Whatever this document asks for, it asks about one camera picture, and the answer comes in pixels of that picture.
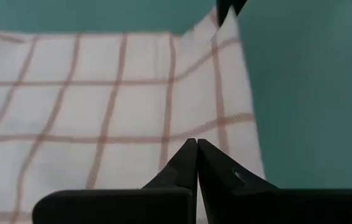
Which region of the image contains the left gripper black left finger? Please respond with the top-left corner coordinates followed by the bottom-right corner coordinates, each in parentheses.
top-left (32, 138), bottom-right (198, 224)

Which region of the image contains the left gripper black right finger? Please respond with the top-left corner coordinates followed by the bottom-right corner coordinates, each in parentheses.
top-left (197, 138), bottom-right (352, 224)

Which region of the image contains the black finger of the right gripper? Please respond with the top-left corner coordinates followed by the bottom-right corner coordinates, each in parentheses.
top-left (232, 0), bottom-right (248, 16)
top-left (215, 0), bottom-right (232, 27)

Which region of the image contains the white red-checked towel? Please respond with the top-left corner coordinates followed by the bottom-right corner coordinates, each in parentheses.
top-left (0, 7), bottom-right (266, 224)

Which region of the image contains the green table mat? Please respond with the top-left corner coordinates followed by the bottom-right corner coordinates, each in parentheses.
top-left (0, 0), bottom-right (352, 190)

